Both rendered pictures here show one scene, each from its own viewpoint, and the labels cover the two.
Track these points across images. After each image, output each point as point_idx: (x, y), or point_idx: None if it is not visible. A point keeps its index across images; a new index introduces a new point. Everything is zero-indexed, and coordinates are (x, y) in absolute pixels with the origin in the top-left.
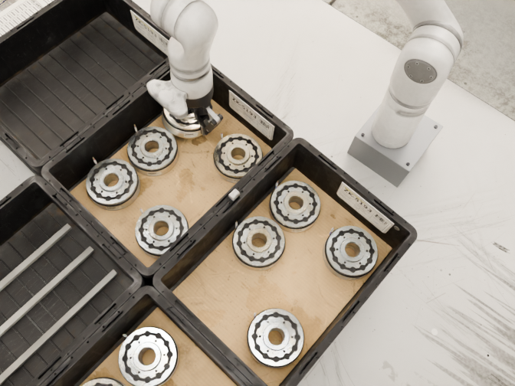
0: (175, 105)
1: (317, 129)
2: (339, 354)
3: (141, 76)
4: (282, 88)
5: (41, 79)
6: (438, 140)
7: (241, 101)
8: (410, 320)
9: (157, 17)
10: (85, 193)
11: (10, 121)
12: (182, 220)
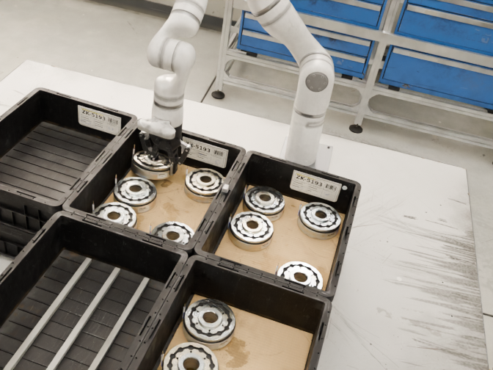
0: (166, 128)
1: None
2: (342, 313)
3: (96, 155)
4: None
5: (7, 172)
6: (331, 166)
7: (195, 141)
8: (378, 277)
9: (157, 55)
10: None
11: None
12: (186, 227)
